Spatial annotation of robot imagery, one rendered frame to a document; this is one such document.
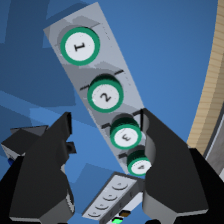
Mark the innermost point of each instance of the green screw cap with white top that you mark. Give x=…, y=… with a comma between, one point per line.
x=138, y=163

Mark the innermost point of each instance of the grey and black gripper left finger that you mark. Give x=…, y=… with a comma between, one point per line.
x=35, y=189

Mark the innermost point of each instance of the blue work mat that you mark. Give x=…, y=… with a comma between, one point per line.
x=166, y=45

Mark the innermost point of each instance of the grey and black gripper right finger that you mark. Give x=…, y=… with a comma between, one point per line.
x=180, y=187

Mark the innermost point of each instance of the white control box with blue and green buttons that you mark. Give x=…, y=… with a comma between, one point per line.
x=22, y=138

